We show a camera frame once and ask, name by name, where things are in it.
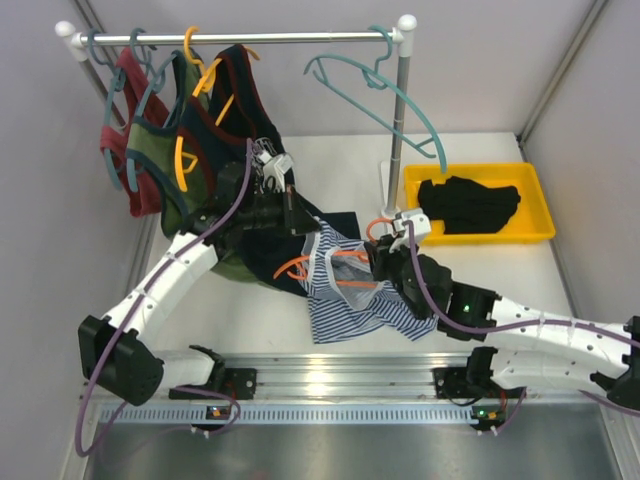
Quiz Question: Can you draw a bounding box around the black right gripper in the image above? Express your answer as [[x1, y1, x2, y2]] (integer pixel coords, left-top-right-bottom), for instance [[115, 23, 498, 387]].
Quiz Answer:
[[366, 234, 428, 321]]

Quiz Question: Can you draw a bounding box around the orange plastic hanger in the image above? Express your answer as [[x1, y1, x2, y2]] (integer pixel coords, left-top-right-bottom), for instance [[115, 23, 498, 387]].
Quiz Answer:
[[272, 217, 395, 281]]

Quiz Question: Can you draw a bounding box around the blue white striped tank top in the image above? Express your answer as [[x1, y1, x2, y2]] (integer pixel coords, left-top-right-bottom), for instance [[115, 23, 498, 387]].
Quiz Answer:
[[299, 220, 438, 344]]

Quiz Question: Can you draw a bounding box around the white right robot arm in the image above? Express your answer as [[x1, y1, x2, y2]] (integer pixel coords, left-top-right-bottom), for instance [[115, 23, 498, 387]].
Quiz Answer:
[[365, 236, 639, 412]]

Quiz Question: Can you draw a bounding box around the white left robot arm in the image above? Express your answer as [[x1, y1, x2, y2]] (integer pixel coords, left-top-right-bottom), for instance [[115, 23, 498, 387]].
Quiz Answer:
[[78, 163, 320, 406]]

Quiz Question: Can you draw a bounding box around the navy basketball tank top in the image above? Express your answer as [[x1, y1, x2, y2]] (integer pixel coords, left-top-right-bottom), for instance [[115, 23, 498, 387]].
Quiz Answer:
[[175, 43, 363, 296]]

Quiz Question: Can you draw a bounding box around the green tank top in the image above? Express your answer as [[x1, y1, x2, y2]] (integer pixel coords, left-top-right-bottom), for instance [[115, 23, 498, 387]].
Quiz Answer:
[[125, 49, 261, 284]]

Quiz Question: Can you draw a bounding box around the teal plastic hanger right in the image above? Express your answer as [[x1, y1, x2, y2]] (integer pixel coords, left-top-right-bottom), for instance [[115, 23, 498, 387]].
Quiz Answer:
[[303, 24, 448, 173]]

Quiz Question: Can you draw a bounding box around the yellow plastic hanger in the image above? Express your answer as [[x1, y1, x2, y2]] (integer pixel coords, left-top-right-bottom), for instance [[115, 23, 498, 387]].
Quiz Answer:
[[174, 25, 268, 192]]

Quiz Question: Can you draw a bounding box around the maroon tank top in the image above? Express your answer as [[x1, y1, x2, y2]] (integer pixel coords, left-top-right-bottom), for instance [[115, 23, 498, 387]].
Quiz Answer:
[[108, 47, 162, 218]]

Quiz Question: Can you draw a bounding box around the teal hanger under green top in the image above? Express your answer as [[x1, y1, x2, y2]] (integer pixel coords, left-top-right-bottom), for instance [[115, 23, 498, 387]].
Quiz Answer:
[[126, 27, 175, 193]]

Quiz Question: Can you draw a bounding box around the teal hanger under maroon top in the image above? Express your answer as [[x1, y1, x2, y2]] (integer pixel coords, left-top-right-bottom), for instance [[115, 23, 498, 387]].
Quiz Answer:
[[87, 28, 126, 190]]

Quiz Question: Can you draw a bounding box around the black folded garment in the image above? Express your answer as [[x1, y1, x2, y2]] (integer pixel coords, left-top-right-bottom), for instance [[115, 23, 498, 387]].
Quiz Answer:
[[417, 176, 521, 235]]

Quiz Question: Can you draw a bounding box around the yellow plastic tray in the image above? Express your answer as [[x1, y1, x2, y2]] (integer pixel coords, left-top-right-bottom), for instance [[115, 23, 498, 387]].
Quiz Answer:
[[404, 163, 555, 245]]

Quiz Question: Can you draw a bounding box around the silver white clothes rack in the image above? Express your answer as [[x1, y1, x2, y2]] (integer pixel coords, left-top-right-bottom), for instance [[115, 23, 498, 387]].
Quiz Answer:
[[55, 14, 418, 218]]

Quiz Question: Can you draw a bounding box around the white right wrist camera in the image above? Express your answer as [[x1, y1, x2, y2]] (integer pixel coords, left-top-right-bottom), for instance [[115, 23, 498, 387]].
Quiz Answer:
[[390, 208, 432, 252]]

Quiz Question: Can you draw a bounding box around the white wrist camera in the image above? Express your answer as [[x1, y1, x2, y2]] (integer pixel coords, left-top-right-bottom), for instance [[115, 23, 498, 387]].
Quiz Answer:
[[390, 208, 432, 252], [254, 150, 293, 192]]

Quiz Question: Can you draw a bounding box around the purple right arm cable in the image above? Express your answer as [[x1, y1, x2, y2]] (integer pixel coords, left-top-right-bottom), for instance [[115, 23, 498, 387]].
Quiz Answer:
[[407, 219, 640, 436]]

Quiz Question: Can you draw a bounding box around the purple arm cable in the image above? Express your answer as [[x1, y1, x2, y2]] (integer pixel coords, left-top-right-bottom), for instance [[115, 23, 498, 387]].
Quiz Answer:
[[74, 137, 259, 457], [407, 219, 640, 436]]

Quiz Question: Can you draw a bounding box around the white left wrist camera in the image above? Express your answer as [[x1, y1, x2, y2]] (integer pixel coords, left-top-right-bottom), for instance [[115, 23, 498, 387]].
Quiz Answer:
[[254, 150, 293, 192]]

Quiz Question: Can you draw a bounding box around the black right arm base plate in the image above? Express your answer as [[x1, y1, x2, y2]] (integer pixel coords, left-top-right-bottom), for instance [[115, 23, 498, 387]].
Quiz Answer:
[[433, 367, 502, 404]]

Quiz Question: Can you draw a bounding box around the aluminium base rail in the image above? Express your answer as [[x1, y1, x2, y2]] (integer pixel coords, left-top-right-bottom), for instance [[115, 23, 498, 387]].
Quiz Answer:
[[85, 354, 601, 430]]

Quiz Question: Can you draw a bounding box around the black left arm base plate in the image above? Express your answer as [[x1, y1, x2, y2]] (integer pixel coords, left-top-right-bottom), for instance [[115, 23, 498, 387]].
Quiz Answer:
[[168, 367, 257, 400]]

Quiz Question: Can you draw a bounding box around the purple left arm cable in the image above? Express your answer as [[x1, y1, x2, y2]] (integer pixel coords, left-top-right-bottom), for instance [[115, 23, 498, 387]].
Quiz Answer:
[[74, 137, 259, 457]]

